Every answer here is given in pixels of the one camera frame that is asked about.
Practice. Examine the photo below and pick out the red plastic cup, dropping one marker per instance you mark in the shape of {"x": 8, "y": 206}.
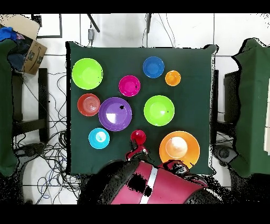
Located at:
{"x": 138, "y": 136}

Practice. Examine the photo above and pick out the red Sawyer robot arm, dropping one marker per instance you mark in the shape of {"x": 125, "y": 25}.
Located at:
{"x": 168, "y": 186}

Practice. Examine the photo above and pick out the cyan plastic bowl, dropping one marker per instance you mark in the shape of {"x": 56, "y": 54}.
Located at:
{"x": 99, "y": 138}

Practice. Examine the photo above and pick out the purple plastic bowl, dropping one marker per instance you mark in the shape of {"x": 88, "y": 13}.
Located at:
{"x": 115, "y": 114}

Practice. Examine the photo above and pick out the green plastic bowl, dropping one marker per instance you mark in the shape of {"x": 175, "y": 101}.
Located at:
{"x": 87, "y": 74}
{"x": 159, "y": 110}

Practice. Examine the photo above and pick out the large orange plastic bowl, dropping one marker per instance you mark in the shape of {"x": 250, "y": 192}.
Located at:
{"x": 179, "y": 148}

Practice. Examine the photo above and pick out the pink plastic bowl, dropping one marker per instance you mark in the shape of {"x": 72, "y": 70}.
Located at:
{"x": 129, "y": 86}

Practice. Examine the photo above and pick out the red-orange plastic bowl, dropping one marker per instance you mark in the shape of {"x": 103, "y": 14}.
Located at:
{"x": 88, "y": 104}

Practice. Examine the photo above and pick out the dark green tablecloth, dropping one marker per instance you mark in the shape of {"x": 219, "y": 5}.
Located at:
{"x": 189, "y": 101}

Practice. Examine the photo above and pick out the orange plastic cup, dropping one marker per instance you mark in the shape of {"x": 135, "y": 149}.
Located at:
{"x": 173, "y": 78}

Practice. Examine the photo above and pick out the blue plastic bowl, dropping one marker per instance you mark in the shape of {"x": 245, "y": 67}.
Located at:
{"x": 153, "y": 67}

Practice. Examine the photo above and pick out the black tripod leg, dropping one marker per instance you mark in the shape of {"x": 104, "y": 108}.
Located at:
{"x": 148, "y": 23}
{"x": 93, "y": 23}

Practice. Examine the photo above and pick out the green cloth covered table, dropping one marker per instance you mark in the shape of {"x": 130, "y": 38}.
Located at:
{"x": 5, "y": 105}
{"x": 253, "y": 105}

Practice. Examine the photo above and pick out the brown cardboard box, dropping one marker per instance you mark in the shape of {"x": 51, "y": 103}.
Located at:
{"x": 34, "y": 57}

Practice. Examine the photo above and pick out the blue cloth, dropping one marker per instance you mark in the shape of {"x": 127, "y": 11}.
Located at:
{"x": 7, "y": 33}

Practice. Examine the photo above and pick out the black pedestal foot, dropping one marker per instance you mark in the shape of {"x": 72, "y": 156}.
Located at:
{"x": 31, "y": 149}
{"x": 224, "y": 153}

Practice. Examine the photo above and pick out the black stool frame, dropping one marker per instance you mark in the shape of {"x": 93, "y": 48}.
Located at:
{"x": 43, "y": 95}
{"x": 232, "y": 97}

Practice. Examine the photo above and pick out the black metal frame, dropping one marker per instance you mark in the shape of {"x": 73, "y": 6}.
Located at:
{"x": 61, "y": 25}

